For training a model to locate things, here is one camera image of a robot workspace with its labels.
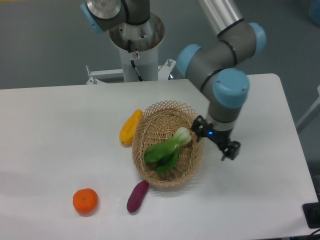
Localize purple sweet potato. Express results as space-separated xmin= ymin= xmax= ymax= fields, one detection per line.
xmin=126 ymin=180 xmax=150 ymax=214

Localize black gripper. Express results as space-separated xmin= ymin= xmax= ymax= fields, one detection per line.
xmin=191 ymin=115 xmax=241 ymax=161

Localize green bok choy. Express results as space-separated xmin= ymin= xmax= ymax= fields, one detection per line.
xmin=143 ymin=127 xmax=192 ymax=174

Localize orange mandarin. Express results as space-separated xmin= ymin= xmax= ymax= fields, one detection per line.
xmin=72 ymin=188 xmax=98 ymax=215

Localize yellow pepper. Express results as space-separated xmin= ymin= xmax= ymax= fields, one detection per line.
xmin=119 ymin=109 xmax=143 ymax=145

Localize woven wicker basket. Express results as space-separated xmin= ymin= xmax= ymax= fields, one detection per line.
xmin=132 ymin=100 xmax=204 ymax=188

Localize black device at table edge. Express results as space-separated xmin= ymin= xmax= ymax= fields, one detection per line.
xmin=302 ymin=202 xmax=320 ymax=229

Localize white metal base frame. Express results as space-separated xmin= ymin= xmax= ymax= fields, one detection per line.
xmin=85 ymin=58 xmax=177 ymax=85

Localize blue object in corner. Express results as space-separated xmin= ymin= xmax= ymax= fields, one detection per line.
xmin=309 ymin=0 xmax=320 ymax=26

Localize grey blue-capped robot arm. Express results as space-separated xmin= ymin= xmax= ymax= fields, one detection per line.
xmin=80 ymin=0 xmax=267 ymax=160

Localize black cable on pedestal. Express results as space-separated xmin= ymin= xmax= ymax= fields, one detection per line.
xmin=127 ymin=39 xmax=145 ymax=82

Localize white table leg frame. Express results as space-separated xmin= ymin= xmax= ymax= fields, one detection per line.
xmin=295 ymin=86 xmax=320 ymax=134

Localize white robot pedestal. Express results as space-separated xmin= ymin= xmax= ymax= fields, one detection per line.
xmin=109 ymin=13 xmax=165 ymax=83

